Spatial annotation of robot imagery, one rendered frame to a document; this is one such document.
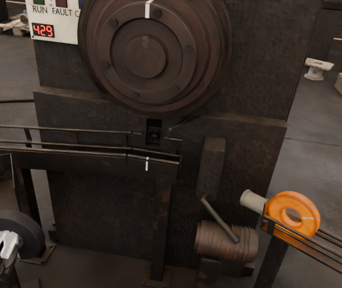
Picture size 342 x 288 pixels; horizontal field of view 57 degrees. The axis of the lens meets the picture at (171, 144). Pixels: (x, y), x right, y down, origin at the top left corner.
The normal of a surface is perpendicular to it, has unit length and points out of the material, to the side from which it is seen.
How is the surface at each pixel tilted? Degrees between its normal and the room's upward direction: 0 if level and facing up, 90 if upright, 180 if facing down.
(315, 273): 0
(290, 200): 90
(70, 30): 90
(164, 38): 90
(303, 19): 90
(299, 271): 0
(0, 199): 5
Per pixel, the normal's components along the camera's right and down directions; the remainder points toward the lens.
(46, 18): -0.16, 0.52
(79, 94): 0.07, -0.84
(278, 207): -0.70, 0.34
